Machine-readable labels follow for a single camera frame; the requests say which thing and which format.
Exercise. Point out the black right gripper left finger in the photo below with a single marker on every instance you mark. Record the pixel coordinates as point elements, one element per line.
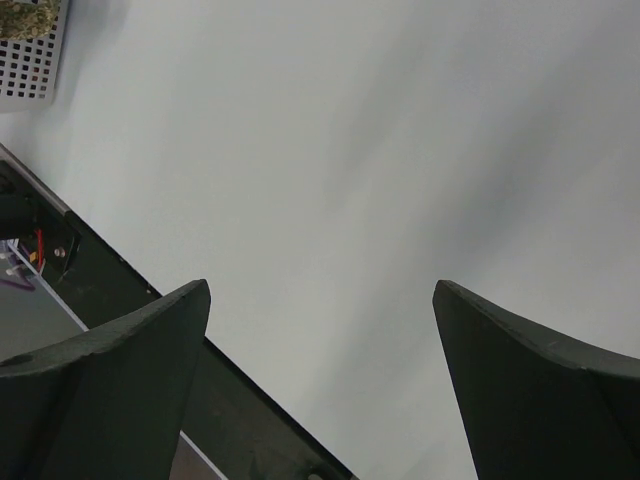
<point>108,403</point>

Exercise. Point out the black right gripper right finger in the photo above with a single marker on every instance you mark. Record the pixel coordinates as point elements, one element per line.
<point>536,403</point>

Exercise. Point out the olive gold patterned tie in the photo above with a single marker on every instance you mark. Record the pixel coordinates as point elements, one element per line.
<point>25,20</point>

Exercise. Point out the white perforated plastic basket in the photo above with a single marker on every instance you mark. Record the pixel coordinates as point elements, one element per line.
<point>29,68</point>

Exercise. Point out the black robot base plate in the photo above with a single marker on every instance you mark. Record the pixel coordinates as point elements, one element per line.
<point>229,419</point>

